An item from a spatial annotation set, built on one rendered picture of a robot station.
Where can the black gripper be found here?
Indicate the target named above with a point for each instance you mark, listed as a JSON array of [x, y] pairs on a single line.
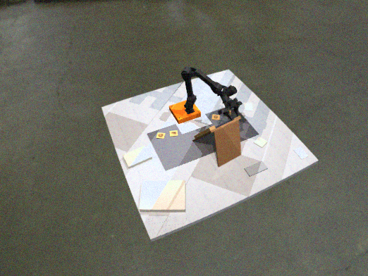
[[225, 110]]

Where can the grey flat rectangular tile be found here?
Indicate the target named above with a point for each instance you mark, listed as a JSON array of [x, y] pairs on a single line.
[[256, 168]]

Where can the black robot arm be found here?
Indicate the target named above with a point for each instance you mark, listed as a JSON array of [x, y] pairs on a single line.
[[187, 73]]

